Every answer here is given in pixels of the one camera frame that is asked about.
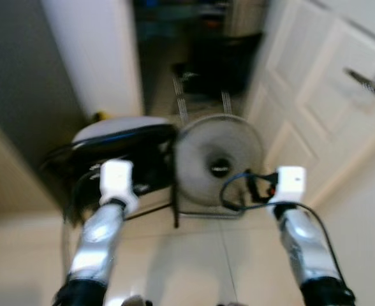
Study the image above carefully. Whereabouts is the round grey floor fan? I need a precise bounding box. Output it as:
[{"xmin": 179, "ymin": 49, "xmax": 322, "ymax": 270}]
[{"xmin": 173, "ymin": 113, "xmax": 265, "ymax": 221}]

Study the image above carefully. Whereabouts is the white panelled door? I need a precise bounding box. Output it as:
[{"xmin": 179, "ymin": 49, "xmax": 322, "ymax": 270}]
[{"xmin": 244, "ymin": 0, "xmax": 375, "ymax": 205}]

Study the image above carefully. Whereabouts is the black folding chair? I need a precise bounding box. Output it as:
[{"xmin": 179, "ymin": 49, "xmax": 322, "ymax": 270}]
[{"xmin": 40, "ymin": 124, "xmax": 179, "ymax": 229}]

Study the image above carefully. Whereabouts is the black box in hallway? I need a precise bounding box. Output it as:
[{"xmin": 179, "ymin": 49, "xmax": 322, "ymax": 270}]
[{"xmin": 173, "ymin": 35, "xmax": 261, "ymax": 99}]

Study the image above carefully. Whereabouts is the white seat cushion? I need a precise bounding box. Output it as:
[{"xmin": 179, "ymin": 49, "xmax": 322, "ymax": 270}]
[{"xmin": 73, "ymin": 116, "xmax": 170, "ymax": 144}]

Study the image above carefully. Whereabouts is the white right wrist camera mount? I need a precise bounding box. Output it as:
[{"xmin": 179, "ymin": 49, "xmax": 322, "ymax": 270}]
[{"xmin": 268, "ymin": 166, "xmax": 306, "ymax": 206}]

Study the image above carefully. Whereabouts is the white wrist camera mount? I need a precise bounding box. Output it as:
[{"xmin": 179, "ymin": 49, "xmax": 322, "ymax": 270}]
[
  {"xmin": 268, "ymin": 166, "xmax": 306, "ymax": 206},
  {"xmin": 99, "ymin": 159, "xmax": 140, "ymax": 214}
]

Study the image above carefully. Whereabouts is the dark metal door handle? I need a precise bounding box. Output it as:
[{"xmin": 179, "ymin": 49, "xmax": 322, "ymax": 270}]
[{"xmin": 346, "ymin": 67, "xmax": 375, "ymax": 99}]

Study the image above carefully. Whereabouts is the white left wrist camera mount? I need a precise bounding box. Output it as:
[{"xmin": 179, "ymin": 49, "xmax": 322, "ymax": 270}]
[{"xmin": 99, "ymin": 159, "xmax": 140, "ymax": 214}]

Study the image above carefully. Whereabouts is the white door frame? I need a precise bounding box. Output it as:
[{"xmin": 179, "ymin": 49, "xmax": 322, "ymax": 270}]
[{"xmin": 41, "ymin": 0, "xmax": 143, "ymax": 119}]

